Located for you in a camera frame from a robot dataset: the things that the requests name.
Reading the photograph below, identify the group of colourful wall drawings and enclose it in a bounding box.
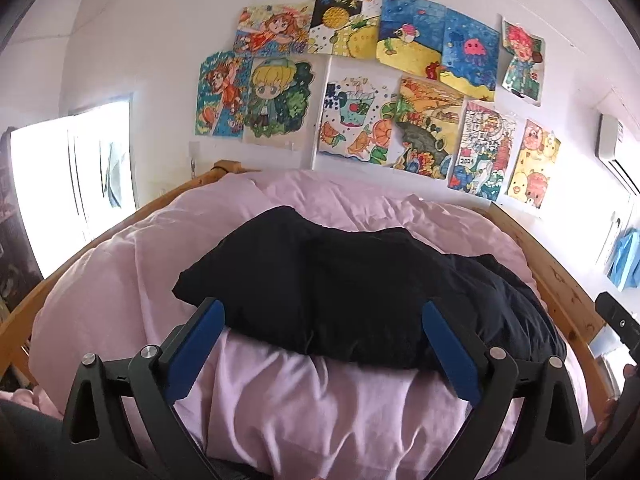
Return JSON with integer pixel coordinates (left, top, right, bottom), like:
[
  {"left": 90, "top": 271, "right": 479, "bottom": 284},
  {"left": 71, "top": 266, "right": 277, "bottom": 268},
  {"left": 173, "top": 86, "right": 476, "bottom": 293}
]
[{"left": 194, "top": 0, "right": 562, "bottom": 211}]

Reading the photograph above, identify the person's dark grey clothing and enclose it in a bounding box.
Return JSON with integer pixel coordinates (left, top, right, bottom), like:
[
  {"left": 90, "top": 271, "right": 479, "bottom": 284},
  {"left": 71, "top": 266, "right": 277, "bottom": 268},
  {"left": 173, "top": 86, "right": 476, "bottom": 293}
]
[{"left": 0, "top": 400, "right": 66, "bottom": 480}]

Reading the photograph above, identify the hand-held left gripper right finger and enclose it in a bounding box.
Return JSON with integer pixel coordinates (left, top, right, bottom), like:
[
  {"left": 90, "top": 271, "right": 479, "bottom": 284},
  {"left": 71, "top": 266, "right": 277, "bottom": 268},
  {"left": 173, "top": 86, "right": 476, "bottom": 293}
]
[{"left": 422, "top": 300, "right": 586, "bottom": 480}]

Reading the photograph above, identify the white air conditioner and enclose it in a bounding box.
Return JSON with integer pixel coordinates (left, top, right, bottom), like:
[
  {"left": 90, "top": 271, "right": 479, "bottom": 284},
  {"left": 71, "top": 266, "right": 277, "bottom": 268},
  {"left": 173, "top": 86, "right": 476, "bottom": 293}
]
[{"left": 595, "top": 112, "right": 640, "bottom": 196}]

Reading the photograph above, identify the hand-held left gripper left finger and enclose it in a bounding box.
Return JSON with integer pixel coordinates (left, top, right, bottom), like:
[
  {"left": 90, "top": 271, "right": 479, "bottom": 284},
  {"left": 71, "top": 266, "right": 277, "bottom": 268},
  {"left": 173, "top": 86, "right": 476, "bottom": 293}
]
[{"left": 62, "top": 297, "right": 226, "bottom": 480}]

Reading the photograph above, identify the blue hanging cloth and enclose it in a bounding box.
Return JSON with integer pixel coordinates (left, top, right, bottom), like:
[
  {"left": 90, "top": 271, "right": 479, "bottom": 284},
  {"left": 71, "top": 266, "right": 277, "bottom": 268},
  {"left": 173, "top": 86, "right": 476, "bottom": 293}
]
[{"left": 606, "top": 228, "right": 640, "bottom": 292}]

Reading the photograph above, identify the bright window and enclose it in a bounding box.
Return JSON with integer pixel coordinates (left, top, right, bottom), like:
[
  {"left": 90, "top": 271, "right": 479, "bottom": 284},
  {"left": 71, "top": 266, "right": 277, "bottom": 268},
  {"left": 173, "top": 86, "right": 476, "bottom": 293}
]
[{"left": 10, "top": 95, "right": 138, "bottom": 278}]

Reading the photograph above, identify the black padded jacket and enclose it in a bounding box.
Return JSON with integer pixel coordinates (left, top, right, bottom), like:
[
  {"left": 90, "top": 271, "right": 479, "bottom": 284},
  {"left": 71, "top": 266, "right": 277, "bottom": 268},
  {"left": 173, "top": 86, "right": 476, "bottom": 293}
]
[{"left": 172, "top": 205, "right": 568, "bottom": 376}]

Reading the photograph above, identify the wooden bed frame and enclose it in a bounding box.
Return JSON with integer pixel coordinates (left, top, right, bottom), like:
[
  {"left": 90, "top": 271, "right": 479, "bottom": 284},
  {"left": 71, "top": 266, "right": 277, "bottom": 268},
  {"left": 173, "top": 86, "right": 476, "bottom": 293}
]
[{"left": 0, "top": 159, "right": 618, "bottom": 406}]

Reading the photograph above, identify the person's right hand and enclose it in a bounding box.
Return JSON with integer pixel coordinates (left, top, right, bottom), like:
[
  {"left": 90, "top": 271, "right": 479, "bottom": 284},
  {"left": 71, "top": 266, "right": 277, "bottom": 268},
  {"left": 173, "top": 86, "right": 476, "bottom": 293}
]
[{"left": 591, "top": 363, "right": 640, "bottom": 448}]

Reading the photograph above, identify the pink duvet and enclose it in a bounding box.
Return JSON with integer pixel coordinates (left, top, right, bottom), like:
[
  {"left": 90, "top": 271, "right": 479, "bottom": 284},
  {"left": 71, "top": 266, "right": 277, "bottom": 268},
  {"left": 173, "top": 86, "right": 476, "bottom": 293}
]
[{"left": 30, "top": 169, "right": 588, "bottom": 480}]

